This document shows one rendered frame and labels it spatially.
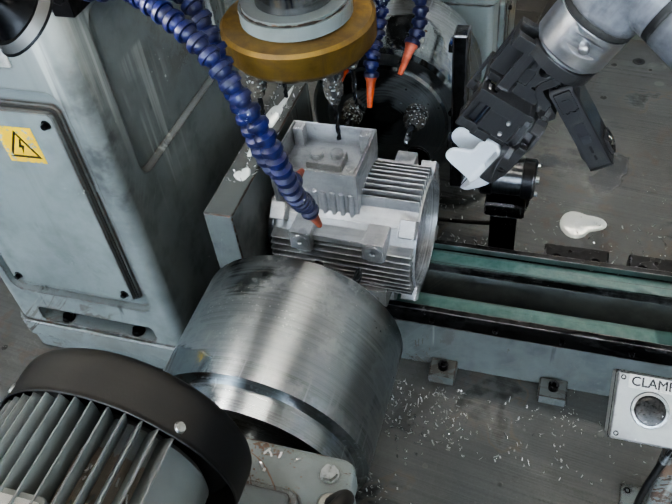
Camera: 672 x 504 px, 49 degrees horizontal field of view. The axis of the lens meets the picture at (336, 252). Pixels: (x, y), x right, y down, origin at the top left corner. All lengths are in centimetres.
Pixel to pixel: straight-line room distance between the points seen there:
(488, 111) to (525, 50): 7
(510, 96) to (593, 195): 68
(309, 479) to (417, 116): 65
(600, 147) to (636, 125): 81
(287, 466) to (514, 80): 43
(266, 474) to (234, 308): 19
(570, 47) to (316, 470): 44
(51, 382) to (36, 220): 54
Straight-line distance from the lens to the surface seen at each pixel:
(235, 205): 92
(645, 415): 82
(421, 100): 115
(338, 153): 98
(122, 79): 91
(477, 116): 79
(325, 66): 81
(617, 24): 71
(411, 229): 94
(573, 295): 114
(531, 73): 77
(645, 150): 156
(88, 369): 51
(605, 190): 145
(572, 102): 77
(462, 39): 98
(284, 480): 66
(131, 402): 49
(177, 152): 102
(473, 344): 109
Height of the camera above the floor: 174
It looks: 46 degrees down
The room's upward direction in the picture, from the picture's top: 8 degrees counter-clockwise
